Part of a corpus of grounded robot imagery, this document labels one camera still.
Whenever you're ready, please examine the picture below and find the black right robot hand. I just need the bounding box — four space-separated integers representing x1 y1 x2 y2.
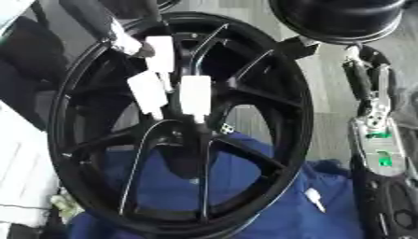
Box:
341 44 400 110

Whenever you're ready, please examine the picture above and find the black round wheel rim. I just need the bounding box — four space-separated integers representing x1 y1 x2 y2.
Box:
266 0 409 45

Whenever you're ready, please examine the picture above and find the black spoked wheel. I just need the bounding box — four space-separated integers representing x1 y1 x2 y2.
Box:
46 11 317 239

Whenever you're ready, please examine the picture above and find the person's hand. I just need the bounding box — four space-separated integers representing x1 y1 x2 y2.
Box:
107 18 157 59

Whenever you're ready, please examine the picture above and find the black wheel stand bracket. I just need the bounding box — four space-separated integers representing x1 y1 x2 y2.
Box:
275 35 322 61

